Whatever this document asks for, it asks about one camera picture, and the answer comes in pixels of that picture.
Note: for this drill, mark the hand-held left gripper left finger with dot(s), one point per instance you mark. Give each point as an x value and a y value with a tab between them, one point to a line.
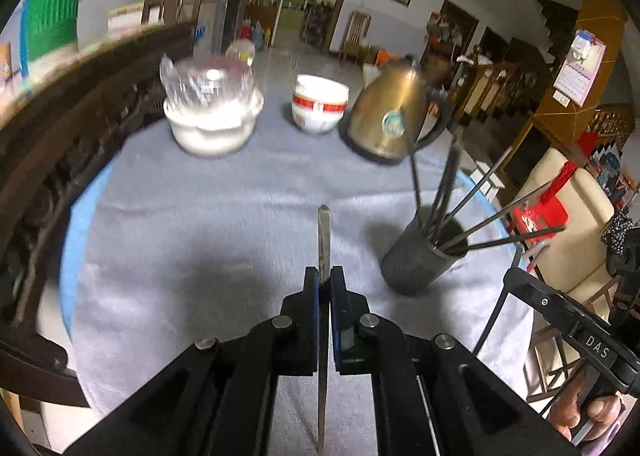
315	296

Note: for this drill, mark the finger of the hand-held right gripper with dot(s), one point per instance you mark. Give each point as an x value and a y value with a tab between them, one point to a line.
540	298
625	291

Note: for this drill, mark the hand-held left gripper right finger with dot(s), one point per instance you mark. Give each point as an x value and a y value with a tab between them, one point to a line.
339	296

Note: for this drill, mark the long dark chopstick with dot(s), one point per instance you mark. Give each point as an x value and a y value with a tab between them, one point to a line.
324	236

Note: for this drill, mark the grey metal utensil cup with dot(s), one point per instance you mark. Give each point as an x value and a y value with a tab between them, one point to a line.
415	261

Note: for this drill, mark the bundle of dark chopsticks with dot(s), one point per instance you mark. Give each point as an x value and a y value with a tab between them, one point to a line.
448	176

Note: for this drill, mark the person's right hand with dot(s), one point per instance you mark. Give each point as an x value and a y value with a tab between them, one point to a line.
567	408

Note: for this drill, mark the cream chair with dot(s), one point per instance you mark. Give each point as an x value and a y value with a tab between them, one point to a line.
585	216

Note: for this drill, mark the red plastic stool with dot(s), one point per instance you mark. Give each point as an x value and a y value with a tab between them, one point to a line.
542	213

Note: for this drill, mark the grey tablecloth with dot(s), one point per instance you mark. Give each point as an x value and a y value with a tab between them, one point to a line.
210	246

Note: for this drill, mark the small white stool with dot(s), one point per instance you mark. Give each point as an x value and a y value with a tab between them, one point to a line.
487	181

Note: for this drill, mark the white bowl red emblem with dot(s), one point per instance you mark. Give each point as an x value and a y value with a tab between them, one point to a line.
316	122

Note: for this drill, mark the gold electric kettle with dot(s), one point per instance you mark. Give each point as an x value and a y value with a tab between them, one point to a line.
385	121

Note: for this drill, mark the white bowl red band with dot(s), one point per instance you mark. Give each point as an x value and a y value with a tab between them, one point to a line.
320	105

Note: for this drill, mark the white bowl with plastic wrap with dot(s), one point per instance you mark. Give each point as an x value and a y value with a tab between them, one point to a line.
210	131

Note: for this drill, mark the plain white bowl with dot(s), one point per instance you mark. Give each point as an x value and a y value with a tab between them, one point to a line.
322	86

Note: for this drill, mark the wooden stair railing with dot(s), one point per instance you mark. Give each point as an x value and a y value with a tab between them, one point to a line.
492	86

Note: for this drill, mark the white plastic container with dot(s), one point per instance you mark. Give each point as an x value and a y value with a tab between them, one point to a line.
371	76

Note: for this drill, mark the plastic-wrapped glass bowl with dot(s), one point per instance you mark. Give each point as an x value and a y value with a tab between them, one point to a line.
210	81

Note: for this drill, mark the clear plastic cover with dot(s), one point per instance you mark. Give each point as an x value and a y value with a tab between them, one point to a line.
241	52

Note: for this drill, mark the wooden chair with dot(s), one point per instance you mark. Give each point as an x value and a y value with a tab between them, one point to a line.
355	36

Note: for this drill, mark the blue water jugs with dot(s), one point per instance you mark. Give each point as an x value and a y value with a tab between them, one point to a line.
257	36

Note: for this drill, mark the dark wooden sideboard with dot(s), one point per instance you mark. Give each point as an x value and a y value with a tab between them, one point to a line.
60	146

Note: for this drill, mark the small wooden cabinet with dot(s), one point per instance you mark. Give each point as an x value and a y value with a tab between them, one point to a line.
175	9

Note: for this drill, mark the white box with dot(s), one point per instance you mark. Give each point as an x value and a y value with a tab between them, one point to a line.
125	19

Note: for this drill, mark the blue thermos flask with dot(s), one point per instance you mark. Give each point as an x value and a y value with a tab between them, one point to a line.
25	46

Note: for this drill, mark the orange paper cup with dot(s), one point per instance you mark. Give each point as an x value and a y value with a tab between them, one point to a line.
5	64

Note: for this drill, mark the wall calendar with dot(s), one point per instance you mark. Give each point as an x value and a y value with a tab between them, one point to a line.
580	66

